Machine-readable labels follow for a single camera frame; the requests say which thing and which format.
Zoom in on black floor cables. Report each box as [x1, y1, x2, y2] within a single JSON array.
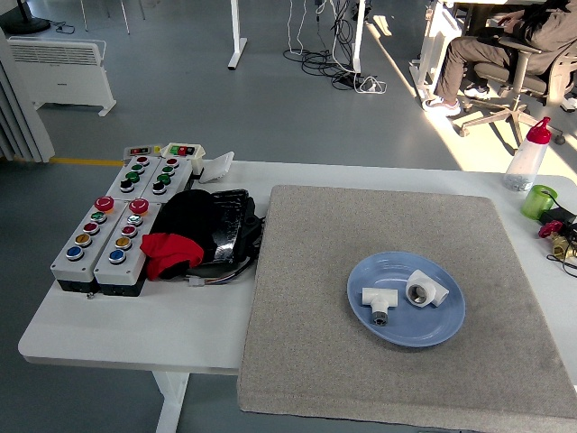
[[282, 0, 362, 89]]

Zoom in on brass valve red handle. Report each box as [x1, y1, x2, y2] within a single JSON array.
[[537, 219, 577, 261]]

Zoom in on red cloth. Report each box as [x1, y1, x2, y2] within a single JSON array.
[[140, 233, 205, 281]]

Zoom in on cream switch box red green buttons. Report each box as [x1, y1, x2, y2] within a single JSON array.
[[160, 143, 208, 175]]

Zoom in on white tee pipe small grey insert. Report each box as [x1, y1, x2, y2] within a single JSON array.
[[360, 287, 399, 327]]

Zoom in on white desk frame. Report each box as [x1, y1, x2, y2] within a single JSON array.
[[408, 0, 465, 107]]

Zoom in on blue plate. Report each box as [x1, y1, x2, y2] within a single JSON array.
[[346, 251, 467, 348]]

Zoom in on white panel heater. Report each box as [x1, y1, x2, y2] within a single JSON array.
[[7, 36, 117, 117]]

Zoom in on grey-brown mat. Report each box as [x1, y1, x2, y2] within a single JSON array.
[[237, 184, 577, 432]]

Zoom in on small grey switch plate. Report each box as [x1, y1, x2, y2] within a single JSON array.
[[124, 145, 162, 159]]

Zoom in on black power adapter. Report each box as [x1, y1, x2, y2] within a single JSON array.
[[539, 206, 577, 231]]

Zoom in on grey office chair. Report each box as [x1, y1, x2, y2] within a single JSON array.
[[453, 33, 577, 145]]

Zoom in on clear squeeze bottle red cap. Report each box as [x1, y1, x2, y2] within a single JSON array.
[[503, 116, 553, 193]]

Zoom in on black cable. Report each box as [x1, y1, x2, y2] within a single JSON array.
[[546, 252, 577, 276]]

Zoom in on person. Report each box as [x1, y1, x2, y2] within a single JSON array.
[[422, 0, 577, 116]]

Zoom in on black cloth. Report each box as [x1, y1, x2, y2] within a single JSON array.
[[148, 189, 221, 281]]

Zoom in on black glossy device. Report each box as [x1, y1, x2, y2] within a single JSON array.
[[197, 188, 268, 279]]

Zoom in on five-button control box with emergency stop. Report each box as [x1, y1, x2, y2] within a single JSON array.
[[92, 198, 163, 298], [49, 196, 129, 293]]

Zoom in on black round stand base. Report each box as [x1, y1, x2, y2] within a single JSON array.
[[0, 0, 52, 35]]

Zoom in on green translucent cup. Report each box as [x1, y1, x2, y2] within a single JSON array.
[[520, 184, 559, 221]]

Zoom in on grey folding partition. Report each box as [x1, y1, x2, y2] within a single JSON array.
[[0, 24, 58, 163]]

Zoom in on white desk leg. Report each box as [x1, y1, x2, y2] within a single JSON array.
[[226, 0, 249, 70], [351, 0, 367, 74]]

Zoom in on white table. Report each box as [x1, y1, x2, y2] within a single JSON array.
[[17, 160, 577, 433]]

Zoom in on three-button control box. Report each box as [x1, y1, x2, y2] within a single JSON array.
[[140, 156, 194, 199], [104, 155, 162, 202]]

